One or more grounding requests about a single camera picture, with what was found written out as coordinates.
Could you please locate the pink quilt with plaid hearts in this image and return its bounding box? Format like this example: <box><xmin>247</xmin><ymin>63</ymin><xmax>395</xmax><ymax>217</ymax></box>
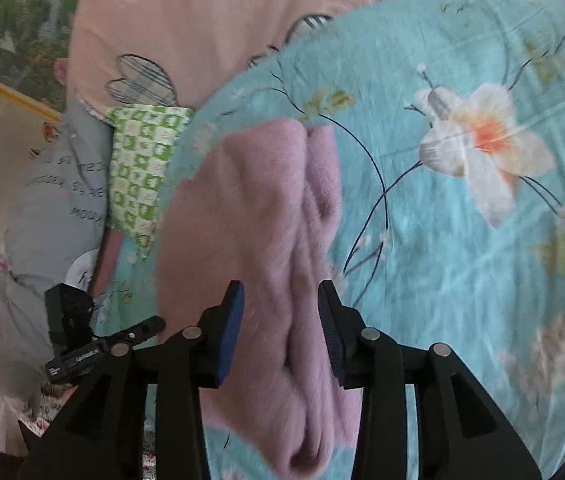
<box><xmin>68</xmin><ymin>0</ymin><xmax>380</xmax><ymax>115</ymax></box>

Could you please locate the teal floral bed sheet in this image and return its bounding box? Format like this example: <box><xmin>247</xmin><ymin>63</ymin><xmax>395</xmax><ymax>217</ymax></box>
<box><xmin>89</xmin><ymin>0</ymin><xmax>565</xmax><ymax>480</ymax></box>

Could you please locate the gold framed floral picture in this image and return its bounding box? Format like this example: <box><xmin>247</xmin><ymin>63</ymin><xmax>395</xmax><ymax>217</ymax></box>
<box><xmin>0</xmin><ymin>0</ymin><xmax>78</xmax><ymax>120</ymax></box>

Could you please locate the grey pillow with lettering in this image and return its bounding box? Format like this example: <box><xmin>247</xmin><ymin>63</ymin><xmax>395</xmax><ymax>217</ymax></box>
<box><xmin>5</xmin><ymin>99</ymin><xmax>112</xmax><ymax>295</ymax></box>

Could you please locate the green white checkered pillow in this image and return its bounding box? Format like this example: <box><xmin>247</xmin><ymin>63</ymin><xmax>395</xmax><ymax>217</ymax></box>
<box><xmin>109</xmin><ymin>104</ymin><xmax>194</xmax><ymax>254</ymax></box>

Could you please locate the mauve knitted sweater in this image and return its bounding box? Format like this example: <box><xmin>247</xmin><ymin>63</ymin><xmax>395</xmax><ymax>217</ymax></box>
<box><xmin>156</xmin><ymin>118</ymin><xmax>359</xmax><ymax>479</ymax></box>

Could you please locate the grey white cartoon pillow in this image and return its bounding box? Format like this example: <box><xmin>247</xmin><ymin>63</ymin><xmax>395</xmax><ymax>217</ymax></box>
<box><xmin>0</xmin><ymin>246</ymin><xmax>99</xmax><ymax>411</ymax></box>

